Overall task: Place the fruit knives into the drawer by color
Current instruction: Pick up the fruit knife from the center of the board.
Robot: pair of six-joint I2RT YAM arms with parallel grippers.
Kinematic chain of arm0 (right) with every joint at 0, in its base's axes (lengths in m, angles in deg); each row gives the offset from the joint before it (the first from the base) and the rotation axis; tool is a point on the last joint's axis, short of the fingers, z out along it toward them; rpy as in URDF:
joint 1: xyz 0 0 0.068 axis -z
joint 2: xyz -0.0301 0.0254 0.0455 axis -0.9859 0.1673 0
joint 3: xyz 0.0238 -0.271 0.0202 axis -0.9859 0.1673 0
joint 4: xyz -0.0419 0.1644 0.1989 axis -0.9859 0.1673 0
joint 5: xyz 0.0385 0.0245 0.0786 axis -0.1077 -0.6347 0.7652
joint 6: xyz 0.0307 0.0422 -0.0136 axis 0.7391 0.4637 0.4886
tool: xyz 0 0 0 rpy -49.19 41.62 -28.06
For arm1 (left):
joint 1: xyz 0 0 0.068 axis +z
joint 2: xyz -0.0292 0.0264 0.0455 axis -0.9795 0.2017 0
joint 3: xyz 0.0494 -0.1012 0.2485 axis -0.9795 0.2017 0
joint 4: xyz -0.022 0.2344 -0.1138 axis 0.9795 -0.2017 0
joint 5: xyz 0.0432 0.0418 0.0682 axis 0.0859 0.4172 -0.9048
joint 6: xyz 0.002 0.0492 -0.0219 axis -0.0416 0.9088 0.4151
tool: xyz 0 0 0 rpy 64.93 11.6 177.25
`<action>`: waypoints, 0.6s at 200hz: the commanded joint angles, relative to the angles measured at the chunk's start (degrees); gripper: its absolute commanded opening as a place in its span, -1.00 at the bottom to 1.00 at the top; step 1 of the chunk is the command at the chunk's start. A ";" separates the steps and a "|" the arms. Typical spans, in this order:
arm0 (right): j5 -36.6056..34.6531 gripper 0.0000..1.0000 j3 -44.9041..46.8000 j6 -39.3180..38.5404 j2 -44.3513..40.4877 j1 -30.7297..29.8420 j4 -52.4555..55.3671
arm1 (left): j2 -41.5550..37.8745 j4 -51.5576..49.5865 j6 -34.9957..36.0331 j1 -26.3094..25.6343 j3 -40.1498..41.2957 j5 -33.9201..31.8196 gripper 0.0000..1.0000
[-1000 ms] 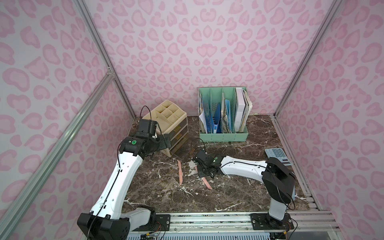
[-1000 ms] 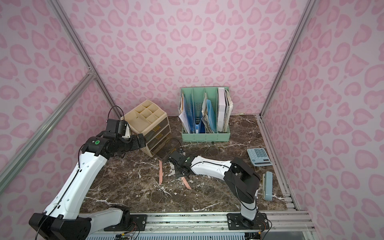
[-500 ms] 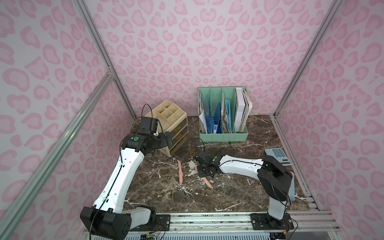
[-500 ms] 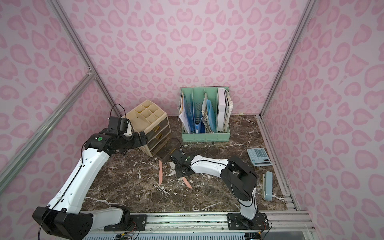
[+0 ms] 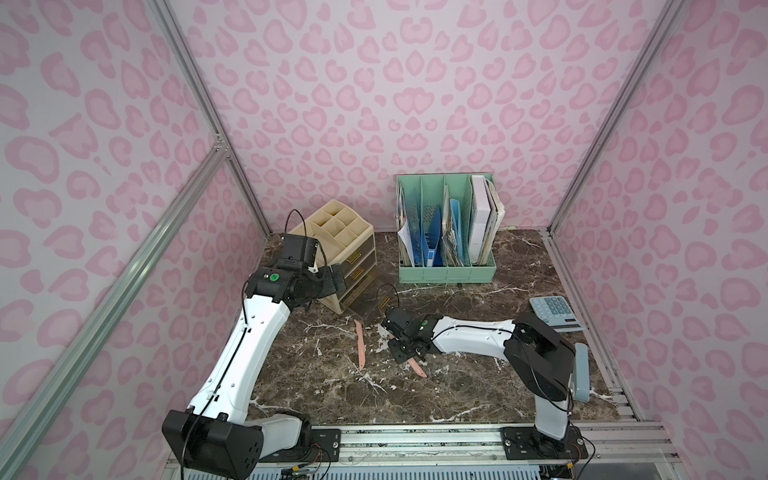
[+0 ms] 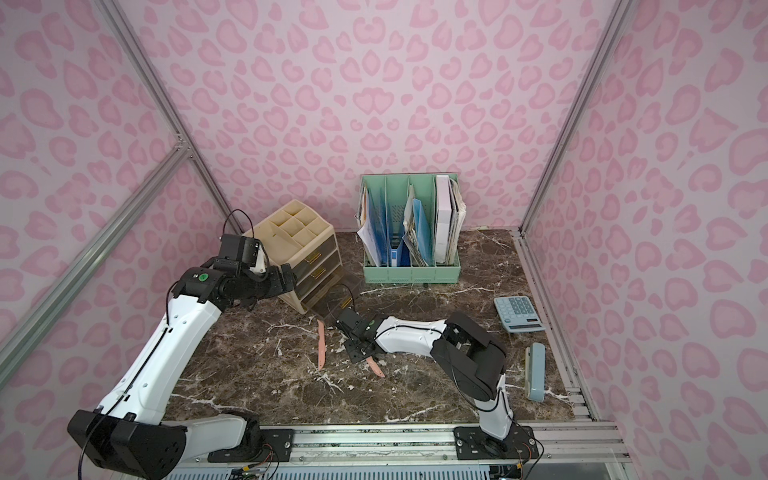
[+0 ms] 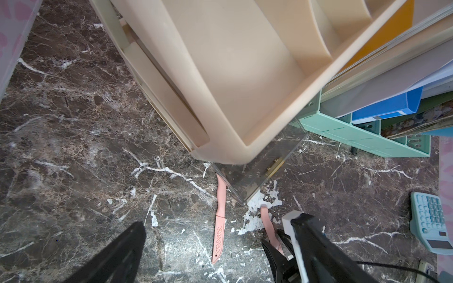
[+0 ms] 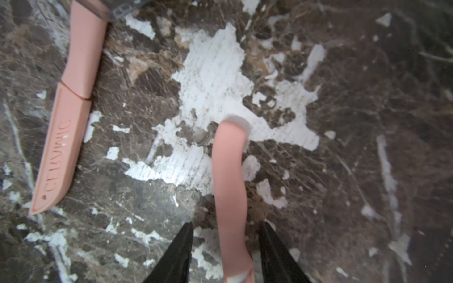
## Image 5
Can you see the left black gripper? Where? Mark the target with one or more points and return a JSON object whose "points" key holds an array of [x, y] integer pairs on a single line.
{"points": [[332, 281]]}

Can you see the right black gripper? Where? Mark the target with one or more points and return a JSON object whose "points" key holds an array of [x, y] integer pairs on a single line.
{"points": [[397, 339]]}

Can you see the pink knife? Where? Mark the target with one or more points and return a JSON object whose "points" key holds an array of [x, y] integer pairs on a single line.
{"points": [[417, 369], [361, 349]]}

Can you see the beige desktop drawer organizer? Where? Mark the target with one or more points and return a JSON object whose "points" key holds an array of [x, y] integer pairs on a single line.
{"points": [[349, 240]]}

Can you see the drawer with gold handle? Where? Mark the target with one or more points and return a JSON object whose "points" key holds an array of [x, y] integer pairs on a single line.
{"points": [[373, 301]]}

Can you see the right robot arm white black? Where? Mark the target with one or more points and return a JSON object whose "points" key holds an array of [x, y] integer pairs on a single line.
{"points": [[542, 358]]}

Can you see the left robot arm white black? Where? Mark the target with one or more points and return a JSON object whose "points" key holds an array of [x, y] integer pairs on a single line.
{"points": [[212, 434]]}

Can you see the papers in rack left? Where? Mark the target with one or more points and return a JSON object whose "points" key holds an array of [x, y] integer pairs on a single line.
{"points": [[405, 243]]}

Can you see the green file organizer rack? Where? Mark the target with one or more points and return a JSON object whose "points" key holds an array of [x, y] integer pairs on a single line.
{"points": [[427, 203]]}

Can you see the blue folder in rack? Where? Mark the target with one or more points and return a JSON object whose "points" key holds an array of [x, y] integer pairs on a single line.
{"points": [[455, 232]]}

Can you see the white book in rack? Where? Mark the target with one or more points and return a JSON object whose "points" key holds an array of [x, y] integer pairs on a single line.
{"points": [[479, 218]]}

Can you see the grey blue calculator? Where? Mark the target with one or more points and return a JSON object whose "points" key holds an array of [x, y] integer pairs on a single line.
{"points": [[556, 312]]}

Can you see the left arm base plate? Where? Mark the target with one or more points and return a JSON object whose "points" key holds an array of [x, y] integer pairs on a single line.
{"points": [[323, 441]]}

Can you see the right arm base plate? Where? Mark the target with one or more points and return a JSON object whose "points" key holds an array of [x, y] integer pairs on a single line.
{"points": [[527, 443]]}

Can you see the aluminium front rail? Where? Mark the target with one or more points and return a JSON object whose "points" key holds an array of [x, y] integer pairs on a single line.
{"points": [[617, 450]]}

